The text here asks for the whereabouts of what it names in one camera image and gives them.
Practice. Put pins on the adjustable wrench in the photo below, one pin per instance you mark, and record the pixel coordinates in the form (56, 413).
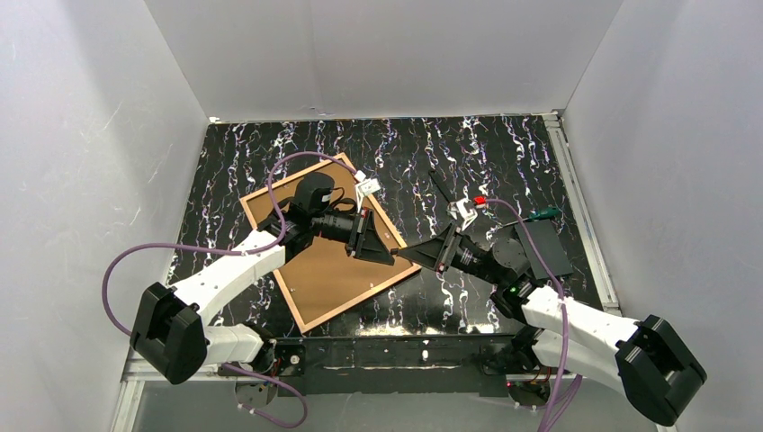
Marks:
(456, 208)

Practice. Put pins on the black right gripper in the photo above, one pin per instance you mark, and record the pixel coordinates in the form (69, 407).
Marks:
(446, 251)

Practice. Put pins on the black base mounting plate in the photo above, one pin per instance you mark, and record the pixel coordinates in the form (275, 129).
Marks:
(484, 364)

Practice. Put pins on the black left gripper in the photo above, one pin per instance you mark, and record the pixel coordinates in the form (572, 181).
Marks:
(360, 233)

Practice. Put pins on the black rectangular pad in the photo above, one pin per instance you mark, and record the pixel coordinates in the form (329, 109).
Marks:
(544, 250)

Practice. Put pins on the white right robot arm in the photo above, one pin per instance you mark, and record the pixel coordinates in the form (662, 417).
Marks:
(645, 360)

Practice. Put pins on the green handled screwdriver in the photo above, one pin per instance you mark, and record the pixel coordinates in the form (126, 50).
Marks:
(548, 213)

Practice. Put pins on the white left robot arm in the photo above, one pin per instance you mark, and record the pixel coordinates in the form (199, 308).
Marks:
(173, 329)

